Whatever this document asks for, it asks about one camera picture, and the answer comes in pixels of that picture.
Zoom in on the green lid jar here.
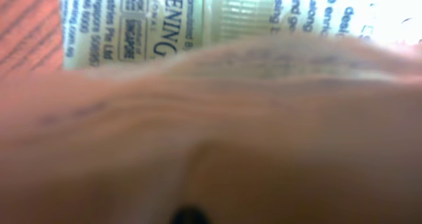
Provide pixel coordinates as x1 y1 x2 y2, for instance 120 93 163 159
59 0 421 70

